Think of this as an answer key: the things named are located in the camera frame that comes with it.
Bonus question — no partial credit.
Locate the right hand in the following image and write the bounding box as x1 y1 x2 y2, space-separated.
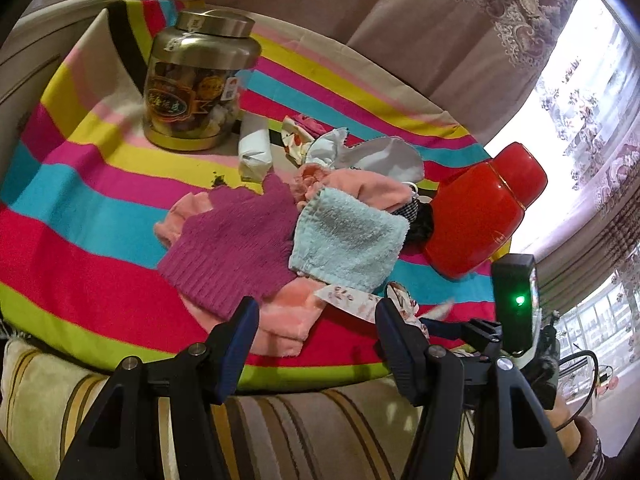
546 394 606 480

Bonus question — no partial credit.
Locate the black white checkered cloth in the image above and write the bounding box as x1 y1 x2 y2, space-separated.
393 197 420 223

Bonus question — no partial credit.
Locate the red plastic canister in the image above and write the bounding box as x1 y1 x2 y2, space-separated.
424 142 548 280

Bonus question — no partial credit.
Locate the light blue towel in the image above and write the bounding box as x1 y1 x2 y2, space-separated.
288 188 409 292

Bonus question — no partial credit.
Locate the beige striped sofa cushion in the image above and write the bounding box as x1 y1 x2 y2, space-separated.
0 336 476 480

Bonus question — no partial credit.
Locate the floral white cloth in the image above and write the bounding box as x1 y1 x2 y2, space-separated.
314 282 457 338

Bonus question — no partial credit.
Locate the white tissue pack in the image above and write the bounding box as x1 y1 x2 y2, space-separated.
238 112 273 183

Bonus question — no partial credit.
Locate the floral patterned small cloth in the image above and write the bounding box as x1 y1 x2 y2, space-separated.
281 114 328 166

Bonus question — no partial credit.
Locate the glass jar with gold lid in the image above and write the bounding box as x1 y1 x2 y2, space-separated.
143 9 262 152

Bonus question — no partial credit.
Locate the magenta knitted cloth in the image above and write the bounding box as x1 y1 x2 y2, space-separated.
157 174 298 320

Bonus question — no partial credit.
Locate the black tracker with green light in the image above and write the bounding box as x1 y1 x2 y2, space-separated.
490 254 540 358

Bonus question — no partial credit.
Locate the grey white cloth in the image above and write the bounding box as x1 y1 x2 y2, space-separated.
304 128 424 183

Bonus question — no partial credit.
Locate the black fluffy pompom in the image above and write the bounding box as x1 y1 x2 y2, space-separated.
406 202 434 244

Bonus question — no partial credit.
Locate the pink fluffy cloth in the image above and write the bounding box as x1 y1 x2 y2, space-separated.
153 164 413 358

